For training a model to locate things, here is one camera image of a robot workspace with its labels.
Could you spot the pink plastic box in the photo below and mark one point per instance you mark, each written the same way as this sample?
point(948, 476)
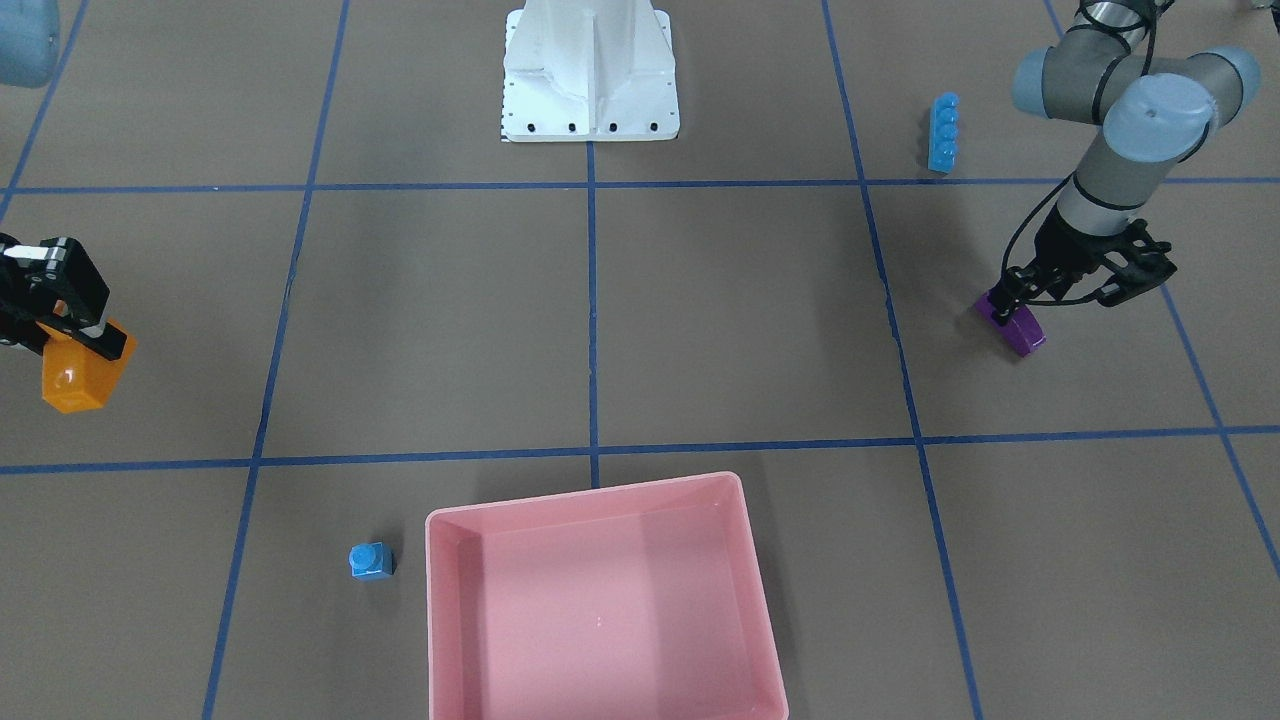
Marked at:
point(640, 601)

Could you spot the long blue toy block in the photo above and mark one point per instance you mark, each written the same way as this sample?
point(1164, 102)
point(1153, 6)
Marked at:
point(943, 132)

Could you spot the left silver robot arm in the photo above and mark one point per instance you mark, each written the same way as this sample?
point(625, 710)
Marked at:
point(1150, 114)

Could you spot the orange toy block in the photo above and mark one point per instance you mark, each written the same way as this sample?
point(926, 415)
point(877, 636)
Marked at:
point(74, 378)

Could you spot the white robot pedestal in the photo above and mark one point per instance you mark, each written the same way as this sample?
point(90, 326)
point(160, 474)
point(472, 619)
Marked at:
point(589, 71)

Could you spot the small blue toy block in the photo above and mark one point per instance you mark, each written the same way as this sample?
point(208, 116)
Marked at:
point(372, 561)

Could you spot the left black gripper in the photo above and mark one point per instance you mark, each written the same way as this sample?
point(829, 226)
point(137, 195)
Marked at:
point(1060, 243)

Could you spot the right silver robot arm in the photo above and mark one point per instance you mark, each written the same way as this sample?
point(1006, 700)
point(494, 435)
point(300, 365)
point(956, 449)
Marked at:
point(54, 287)

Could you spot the purple toy block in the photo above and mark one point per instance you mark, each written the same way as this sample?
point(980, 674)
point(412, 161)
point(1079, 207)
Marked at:
point(1019, 328)

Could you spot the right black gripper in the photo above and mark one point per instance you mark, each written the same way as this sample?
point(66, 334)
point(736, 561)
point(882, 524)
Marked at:
point(72, 283)

